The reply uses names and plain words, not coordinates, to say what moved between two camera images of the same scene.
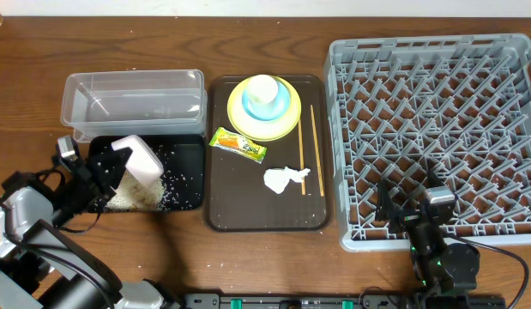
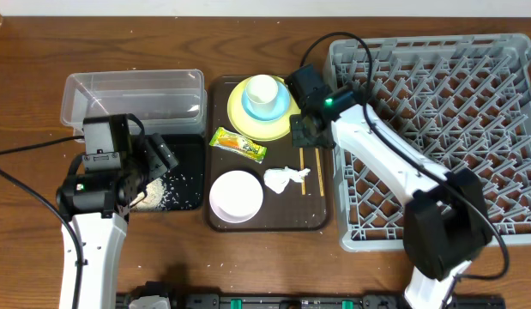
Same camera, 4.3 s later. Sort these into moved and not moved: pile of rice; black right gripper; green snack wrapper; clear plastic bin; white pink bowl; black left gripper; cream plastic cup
Moved: black right gripper; white pink bowl; black left gripper
Not moved: green snack wrapper; clear plastic bin; cream plastic cup; pile of rice
